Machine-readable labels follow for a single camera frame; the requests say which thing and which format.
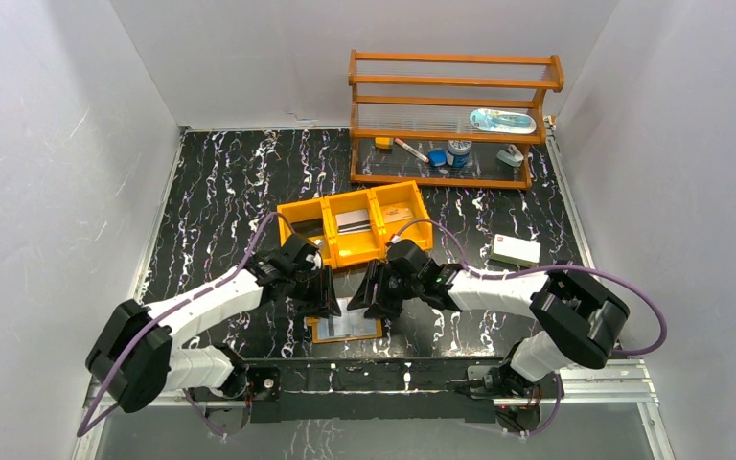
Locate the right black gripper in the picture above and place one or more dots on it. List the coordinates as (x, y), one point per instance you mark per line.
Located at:
(383, 307)

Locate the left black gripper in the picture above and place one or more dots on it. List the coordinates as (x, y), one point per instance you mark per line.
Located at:
(315, 289)

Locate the orange leather card holder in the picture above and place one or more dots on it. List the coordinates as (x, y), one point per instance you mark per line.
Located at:
(346, 329)

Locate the orange three-compartment plastic bin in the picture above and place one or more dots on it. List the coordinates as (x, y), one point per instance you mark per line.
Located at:
(314, 219)

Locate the white striped card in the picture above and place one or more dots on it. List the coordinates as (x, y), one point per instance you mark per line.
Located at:
(346, 325)

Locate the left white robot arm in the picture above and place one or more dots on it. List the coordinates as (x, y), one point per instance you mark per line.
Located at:
(142, 352)

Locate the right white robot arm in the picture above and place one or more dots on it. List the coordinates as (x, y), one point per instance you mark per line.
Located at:
(580, 318)

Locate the brown card in bin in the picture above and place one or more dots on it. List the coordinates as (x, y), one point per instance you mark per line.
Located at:
(395, 213)

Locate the white rectangular box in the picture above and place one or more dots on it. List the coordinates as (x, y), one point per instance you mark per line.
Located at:
(515, 251)

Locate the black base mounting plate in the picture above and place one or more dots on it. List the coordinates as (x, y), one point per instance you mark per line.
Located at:
(466, 389)

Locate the small blue block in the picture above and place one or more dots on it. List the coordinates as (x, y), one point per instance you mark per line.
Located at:
(438, 158)

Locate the red white marker pen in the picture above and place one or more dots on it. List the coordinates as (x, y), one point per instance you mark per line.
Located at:
(420, 156)

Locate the small yellow block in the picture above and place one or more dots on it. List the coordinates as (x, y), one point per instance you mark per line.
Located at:
(383, 143)

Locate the orange wooden shelf rack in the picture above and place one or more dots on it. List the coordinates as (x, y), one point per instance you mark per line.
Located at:
(426, 100)

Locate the grey white stapler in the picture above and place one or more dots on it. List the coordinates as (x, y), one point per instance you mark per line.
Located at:
(511, 156)

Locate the blister pack on shelf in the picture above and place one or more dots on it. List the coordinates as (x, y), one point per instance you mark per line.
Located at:
(502, 121)

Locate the aluminium frame rail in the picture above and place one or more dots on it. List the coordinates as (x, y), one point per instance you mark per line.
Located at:
(603, 414)

